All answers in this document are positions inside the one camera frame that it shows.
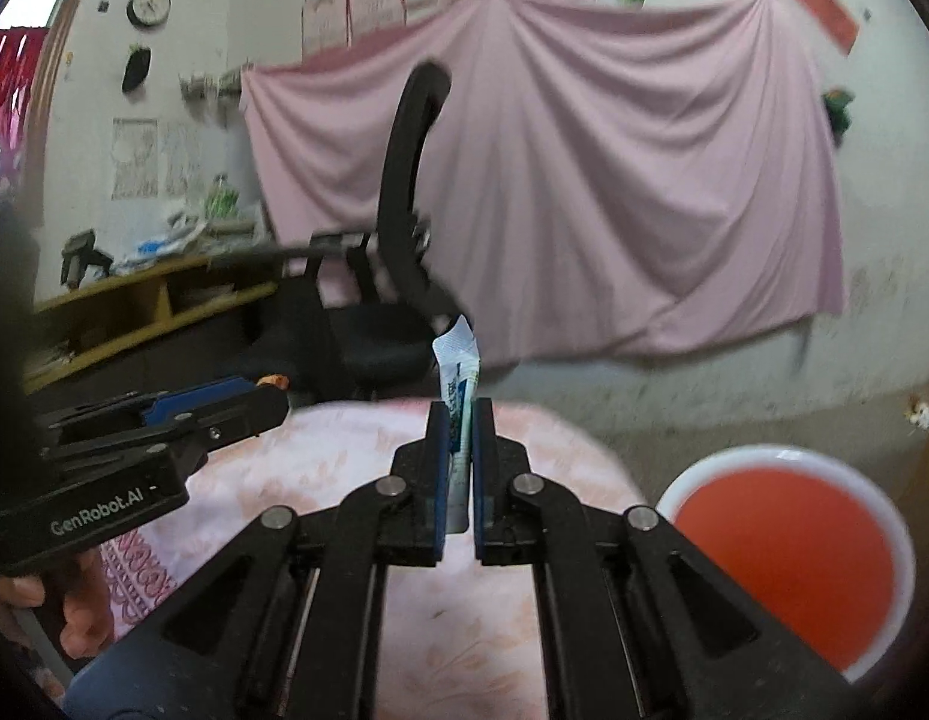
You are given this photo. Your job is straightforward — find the red white plastic basin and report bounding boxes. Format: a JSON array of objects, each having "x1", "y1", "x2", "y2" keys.
[{"x1": 656, "y1": 444, "x2": 916, "y2": 683}]

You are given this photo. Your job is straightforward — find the floral pink tablecloth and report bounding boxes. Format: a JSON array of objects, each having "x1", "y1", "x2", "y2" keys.
[{"x1": 66, "y1": 433, "x2": 640, "y2": 718}]

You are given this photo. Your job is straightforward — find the blue green narrow sachet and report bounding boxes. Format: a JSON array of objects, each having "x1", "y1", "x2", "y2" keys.
[{"x1": 432, "y1": 316, "x2": 480, "y2": 535}]

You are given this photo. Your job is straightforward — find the black device on shelf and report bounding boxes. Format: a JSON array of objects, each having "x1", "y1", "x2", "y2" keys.
[{"x1": 61, "y1": 229, "x2": 113, "y2": 291}]

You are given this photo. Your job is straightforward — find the round wall clock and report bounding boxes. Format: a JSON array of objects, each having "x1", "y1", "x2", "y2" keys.
[{"x1": 126, "y1": 0, "x2": 172, "y2": 29}]

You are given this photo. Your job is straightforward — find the pink hanging bed sheet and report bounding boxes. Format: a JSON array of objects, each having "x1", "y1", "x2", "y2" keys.
[{"x1": 240, "y1": 0, "x2": 846, "y2": 364}]

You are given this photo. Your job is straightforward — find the wooden window frame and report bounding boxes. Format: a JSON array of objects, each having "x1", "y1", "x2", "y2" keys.
[{"x1": 0, "y1": 0, "x2": 107, "y2": 226}]

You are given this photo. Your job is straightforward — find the green red hanging ornament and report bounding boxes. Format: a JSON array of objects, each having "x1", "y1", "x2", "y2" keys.
[{"x1": 822, "y1": 88, "x2": 855, "y2": 146}]

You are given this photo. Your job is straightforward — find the wooden shelf desk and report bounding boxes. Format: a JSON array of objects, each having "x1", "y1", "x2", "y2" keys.
[{"x1": 23, "y1": 255, "x2": 277, "y2": 395}]

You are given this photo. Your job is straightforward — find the black brush on wall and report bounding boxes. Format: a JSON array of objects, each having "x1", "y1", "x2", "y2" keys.
[{"x1": 121, "y1": 46, "x2": 152, "y2": 94}]

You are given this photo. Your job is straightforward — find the person left hand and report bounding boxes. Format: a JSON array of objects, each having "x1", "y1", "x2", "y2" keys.
[{"x1": 0, "y1": 548, "x2": 115, "y2": 718}]

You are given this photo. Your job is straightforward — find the wall calendar sheets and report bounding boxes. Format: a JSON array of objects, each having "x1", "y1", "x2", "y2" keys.
[{"x1": 110, "y1": 119, "x2": 201, "y2": 200}]

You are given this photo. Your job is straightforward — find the pile of papers on shelf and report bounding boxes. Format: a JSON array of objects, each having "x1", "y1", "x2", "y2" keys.
[{"x1": 116, "y1": 211, "x2": 266, "y2": 271}]

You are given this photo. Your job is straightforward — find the black office chair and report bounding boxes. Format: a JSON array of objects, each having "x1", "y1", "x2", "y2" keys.
[{"x1": 211, "y1": 60, "x2": 464, "y2": 403}]

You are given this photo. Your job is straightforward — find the red paper wall decoration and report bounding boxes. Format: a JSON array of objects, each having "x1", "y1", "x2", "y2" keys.
[{"x1": 796, "y1": 0, "x2": 859, "y2": 55}]

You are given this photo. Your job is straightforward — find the green candy jar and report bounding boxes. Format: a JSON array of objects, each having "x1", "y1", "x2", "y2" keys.
[{"x1": 204, "y1": 174, "x2": 240, "y2": 221}]

